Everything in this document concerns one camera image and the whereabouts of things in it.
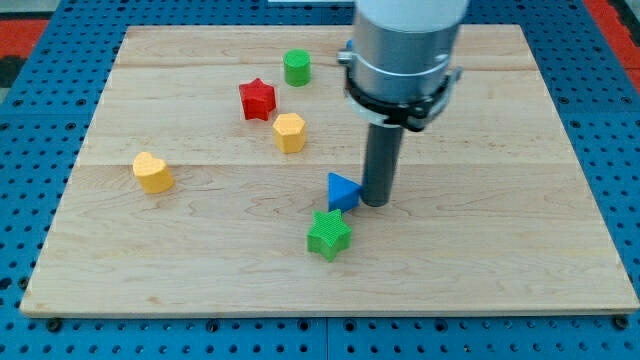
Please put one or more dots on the gray cylindrical pusher rod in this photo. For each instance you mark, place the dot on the gray cylindrical pusher rod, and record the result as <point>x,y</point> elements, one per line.
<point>381,156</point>

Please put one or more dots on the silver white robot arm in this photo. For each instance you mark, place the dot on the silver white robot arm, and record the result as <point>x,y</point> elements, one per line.
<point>397,73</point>

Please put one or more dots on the blue triangle block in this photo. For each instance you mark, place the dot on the blue triangle block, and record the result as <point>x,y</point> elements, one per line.
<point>343,193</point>

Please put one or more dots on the green star block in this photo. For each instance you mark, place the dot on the green star block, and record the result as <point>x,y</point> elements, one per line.
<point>328,234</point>

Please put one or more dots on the red star block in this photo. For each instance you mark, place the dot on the red star block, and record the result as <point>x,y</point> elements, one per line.
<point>258,99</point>

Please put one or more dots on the yellow heart block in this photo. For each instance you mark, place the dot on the yellow heart block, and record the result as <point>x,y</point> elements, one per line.
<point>152,173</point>

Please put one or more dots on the yellow hexagon block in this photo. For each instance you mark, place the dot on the yellow hexagon block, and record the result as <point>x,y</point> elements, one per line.
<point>289,131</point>

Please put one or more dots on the light wooden board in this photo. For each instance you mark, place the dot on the light wooden board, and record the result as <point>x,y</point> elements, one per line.
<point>490,214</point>

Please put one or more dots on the green cylinder block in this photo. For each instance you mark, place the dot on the green cylinder block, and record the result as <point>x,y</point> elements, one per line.
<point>297,67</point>

